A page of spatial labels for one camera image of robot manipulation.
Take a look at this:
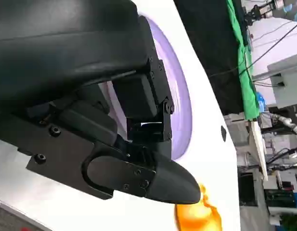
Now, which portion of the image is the long black cable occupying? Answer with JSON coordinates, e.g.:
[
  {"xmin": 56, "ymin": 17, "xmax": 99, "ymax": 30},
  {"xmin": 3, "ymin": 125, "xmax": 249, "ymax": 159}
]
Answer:
[{"xmin": 207, "ymin": 20, "xmax": 297, "ymax": 78}]

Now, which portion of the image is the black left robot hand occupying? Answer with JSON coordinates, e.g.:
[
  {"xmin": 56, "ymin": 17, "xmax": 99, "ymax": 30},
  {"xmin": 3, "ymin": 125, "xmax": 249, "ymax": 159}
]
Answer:
[{"xmin": 0, "ymin": 0, "xmax": 201, "ymax": 205}]

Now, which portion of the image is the blue bag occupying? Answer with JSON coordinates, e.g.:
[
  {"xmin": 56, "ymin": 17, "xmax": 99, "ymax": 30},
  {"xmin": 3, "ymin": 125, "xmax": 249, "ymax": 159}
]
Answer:
[{"xmin": 256, "ymin": 92, "xmax": 268, "ymax": 112}]

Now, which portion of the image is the lilac plate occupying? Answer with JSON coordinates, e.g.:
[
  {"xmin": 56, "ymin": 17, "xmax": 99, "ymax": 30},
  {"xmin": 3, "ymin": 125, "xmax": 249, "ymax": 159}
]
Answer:
[{"xmin": 106, "ymin": 15, "xmax": 194, "ymax": 162}]

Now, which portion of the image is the green cloth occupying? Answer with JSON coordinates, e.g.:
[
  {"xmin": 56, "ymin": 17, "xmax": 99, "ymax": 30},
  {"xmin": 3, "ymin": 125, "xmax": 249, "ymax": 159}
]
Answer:
[{"xmin": 226, "ymin": 0, "xmax": 261, "ymax": 121}]

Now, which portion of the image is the black box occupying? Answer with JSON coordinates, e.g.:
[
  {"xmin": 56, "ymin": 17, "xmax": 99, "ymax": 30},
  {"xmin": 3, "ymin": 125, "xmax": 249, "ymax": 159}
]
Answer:
[{"xmin": 238, "ymin": 172, "xmax": 258, "ymax": 206}]

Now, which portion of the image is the black cloth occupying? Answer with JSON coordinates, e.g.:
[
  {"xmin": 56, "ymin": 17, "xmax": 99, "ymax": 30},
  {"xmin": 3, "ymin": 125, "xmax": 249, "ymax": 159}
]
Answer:
[{"xmin": 174, "ymin": 0, "xmax": 246, "ymax": 116}]

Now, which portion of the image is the grey machine box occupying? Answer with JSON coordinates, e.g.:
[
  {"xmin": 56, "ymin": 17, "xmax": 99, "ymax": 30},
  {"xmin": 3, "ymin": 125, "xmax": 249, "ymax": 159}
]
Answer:
[{"xmin": 267, "ymin": 54, "xmax": 297, "ymax": 109}]

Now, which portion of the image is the white board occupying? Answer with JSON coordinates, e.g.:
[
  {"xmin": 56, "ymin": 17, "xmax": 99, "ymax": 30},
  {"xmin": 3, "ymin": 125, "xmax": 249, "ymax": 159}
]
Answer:
[{"xmin": 248, "ymin": 120, "xmax": 269, "ymax": 182}]

